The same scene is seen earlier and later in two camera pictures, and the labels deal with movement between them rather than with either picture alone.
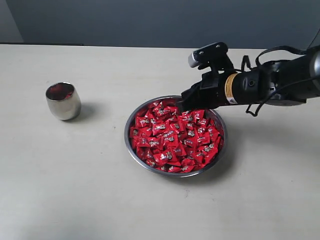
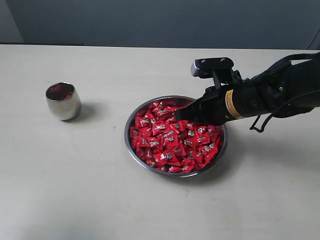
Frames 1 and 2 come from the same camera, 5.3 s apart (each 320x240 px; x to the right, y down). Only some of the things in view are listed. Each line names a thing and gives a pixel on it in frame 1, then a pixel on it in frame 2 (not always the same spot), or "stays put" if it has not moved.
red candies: (60, 91) stays put
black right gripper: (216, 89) to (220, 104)
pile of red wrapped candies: (172, 140) stays put
